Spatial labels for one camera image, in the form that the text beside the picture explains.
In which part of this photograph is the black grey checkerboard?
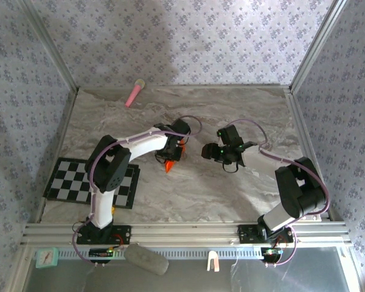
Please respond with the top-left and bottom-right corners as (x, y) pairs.
(43, 157), (141, 210)

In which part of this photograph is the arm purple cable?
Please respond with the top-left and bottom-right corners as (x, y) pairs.
(228, 118), (332, 268)
(72, 115), (203, 268)

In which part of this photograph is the long aluminium frame rail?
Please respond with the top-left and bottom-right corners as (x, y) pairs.
(19, 221), (352, 246)

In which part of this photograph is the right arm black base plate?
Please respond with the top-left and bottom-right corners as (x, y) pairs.
(237, 224), (294, 244)

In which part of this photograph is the teal square clock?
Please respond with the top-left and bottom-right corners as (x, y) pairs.
(35, 246), (60, 269)

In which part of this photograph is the slanted aluminium frame post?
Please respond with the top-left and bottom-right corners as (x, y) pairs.
(18, 0), (80, 92)
(288, 0), (347, 92)

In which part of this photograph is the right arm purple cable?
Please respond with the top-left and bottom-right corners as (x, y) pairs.
(228, 118), (332, 268)

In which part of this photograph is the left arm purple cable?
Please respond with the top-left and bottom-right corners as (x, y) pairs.
(72, 115), (203, 268)

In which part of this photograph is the pink toy microphone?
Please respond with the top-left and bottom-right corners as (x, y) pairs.
(124, 78), (146, 108)

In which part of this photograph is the grey slotted cable duct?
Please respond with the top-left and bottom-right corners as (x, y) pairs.
(57, 245), (262, 258)

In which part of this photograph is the white plastic hook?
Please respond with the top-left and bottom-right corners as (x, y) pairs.
(207, 251), (220, 271)

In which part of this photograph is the grey oblong pad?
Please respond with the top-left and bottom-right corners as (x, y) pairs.
(123, 243), (170, 277)

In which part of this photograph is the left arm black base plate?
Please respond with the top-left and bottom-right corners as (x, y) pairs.
(75, 224), (132, 246)

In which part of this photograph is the aluminium side rail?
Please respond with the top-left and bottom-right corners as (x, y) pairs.
(33, 88), (80, 223)
(284, 88), (334, 221)

